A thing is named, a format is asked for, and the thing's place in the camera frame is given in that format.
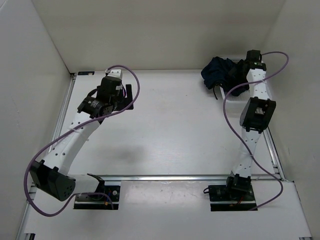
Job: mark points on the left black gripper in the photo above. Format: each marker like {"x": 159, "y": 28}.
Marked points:
{"x": 129, "y": 99}

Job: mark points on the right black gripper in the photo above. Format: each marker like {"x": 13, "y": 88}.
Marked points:
{"x": 240, "y": 66}

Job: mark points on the navy blue shorts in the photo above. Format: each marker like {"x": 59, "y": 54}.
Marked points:
{"x": 226, "y": 74}

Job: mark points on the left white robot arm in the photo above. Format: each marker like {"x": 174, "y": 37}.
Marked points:
{"x": 51, "y": 173}

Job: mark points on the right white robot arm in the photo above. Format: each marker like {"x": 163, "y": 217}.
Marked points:
{"x": 254, "y": 119}

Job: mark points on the white plastic mesh basket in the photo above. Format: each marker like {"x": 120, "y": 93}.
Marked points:
{"x": 235, "y": 101}

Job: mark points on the white front cover board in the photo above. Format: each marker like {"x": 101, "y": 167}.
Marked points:
{"x": 176, "y": 210}

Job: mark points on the aluminium rail front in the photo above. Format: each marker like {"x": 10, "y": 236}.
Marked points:
{"x": 165, "y": 178}

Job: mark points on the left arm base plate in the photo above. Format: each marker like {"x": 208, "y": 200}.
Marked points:
{"x": 110, "y": 201}

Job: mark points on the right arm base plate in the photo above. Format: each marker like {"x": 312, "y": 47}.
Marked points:
{"x": 223, "y": 200}

